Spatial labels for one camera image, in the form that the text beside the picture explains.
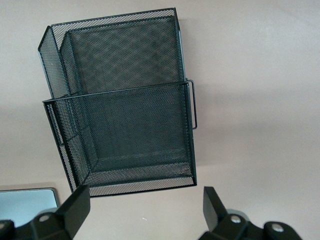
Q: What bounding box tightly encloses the black mesh two-tier tray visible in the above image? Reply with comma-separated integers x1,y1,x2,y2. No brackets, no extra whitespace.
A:
37,6,200,198

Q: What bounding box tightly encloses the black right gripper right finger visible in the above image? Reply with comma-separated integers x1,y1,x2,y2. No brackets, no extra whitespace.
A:
199,186,266,240

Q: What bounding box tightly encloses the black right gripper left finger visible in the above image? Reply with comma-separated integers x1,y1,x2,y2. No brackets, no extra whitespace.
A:
14,184,91,240

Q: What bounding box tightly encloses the silver closed laptop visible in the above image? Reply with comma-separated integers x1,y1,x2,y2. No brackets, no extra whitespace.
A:
0,187,61,223

